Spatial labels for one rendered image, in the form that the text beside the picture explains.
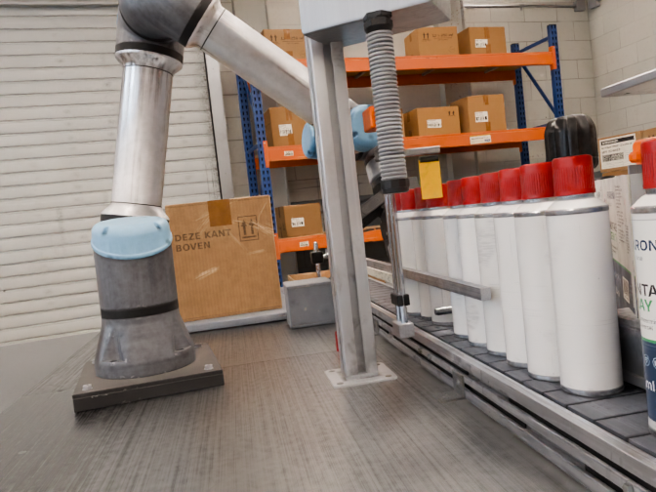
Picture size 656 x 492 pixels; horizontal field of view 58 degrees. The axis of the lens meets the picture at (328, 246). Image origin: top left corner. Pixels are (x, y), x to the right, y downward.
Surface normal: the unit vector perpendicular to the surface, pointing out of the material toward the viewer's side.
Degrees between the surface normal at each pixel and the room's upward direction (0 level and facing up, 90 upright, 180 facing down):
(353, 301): 90
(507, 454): 0
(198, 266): 90
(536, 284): 90
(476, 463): 0
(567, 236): 90
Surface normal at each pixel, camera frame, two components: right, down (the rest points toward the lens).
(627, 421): -0.11, -0.99
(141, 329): 0.26, -0.27
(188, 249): 0.23, 0.03
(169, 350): 0.65, -0.32
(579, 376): -0.73, 0.11
